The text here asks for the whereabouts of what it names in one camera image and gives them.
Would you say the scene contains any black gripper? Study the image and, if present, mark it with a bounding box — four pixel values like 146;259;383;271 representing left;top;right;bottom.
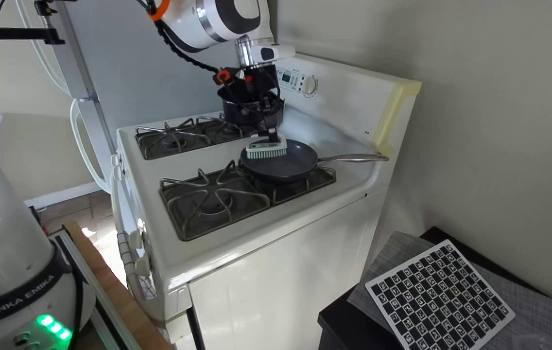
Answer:
226;63;286;140

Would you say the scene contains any white green scrub brush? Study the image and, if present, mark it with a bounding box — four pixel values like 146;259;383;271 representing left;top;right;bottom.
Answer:
241;133;290;164

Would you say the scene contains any dark grey frying pan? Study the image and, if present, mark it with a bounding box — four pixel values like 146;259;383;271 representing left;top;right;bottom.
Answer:
238;137;393;185

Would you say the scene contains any black grate under pan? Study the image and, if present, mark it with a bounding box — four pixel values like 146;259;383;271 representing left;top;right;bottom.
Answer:
158;152;339;243

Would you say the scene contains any black saucepan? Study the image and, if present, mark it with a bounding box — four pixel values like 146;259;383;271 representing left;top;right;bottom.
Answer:
216;86;286;138

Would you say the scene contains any black cloth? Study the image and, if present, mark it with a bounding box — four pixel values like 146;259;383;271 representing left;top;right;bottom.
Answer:
216;86;253;107

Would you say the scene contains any round white stove dial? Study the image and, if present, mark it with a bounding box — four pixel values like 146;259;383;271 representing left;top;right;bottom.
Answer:
302;74;321;100

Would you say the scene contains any black grate under pot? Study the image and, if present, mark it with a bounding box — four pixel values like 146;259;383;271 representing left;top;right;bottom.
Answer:
135;113;269;162

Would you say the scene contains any white gas stove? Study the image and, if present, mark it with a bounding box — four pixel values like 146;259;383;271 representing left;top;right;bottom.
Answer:
111;43;424;350

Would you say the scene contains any white refrigerator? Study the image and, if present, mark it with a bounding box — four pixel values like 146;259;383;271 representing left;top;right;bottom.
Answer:
30;0;265;199

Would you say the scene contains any checked dish towel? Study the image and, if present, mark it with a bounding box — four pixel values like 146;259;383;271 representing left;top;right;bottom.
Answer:
117;228;160;304

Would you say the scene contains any black low table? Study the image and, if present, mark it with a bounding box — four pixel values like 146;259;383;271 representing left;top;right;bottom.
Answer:
317;226;552;350

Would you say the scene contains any wooden board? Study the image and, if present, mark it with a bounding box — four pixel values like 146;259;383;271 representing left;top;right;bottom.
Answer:
61;222;175;350

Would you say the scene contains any checkered calibration board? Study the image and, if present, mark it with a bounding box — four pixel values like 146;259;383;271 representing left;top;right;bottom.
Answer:
364;238;517;350

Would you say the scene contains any black pole with orange tape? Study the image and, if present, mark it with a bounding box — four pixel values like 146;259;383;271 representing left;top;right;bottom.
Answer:
0;24;68;47

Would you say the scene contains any grey foam mat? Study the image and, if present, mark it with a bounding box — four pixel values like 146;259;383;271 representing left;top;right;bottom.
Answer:
346;230;552;350

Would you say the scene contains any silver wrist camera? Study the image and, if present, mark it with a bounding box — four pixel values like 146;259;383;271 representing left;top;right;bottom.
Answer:
257;43;298;65

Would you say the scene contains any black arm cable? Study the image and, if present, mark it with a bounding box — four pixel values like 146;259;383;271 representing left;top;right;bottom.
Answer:
137;0;234;78

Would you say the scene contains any orange cable strap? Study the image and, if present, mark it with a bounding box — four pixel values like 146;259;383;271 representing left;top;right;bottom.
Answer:
150;0;175;24

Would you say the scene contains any white oven door handle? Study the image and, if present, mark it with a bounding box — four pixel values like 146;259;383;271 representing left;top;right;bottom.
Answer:
111;154;162;308

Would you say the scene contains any metal robot mounting frame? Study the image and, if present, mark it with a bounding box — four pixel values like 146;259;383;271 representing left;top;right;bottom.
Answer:
45;230;142;350

